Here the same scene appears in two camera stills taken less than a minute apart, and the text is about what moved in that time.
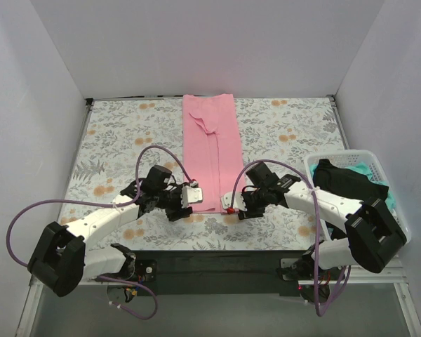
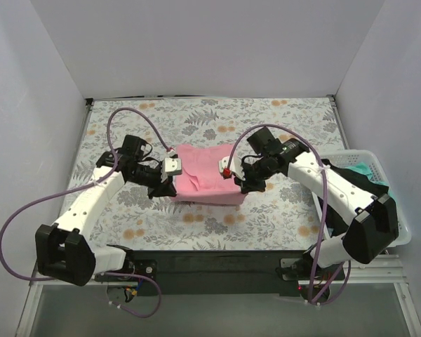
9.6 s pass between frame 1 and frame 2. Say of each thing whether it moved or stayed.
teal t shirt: stayed
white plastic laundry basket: stayed
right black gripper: moved
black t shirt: stayed
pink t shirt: moved
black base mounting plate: stayed
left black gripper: moved
